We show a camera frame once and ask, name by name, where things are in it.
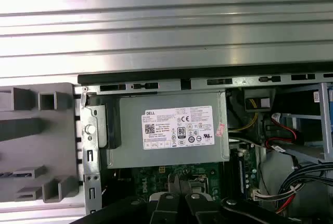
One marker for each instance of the green motherboard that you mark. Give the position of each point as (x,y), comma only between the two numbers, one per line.
(216,179)

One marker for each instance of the white power supply label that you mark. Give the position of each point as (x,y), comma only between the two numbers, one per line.
(166,140)

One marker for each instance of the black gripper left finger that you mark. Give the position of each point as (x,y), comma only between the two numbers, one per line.
(164,208)

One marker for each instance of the grey power supply unit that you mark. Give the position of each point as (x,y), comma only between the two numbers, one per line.
(130,130)

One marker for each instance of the grey plastic parts rack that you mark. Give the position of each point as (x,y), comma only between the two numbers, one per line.
(59,130)

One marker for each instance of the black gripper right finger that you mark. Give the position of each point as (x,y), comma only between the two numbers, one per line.
(195,208)

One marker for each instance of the black open PC case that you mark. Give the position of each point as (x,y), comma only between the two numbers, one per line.
(156,78)

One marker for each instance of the grey metal drive cage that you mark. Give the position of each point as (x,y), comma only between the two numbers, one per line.
(325,104)

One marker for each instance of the CPU socket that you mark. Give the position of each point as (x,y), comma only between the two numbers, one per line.
(197,182)

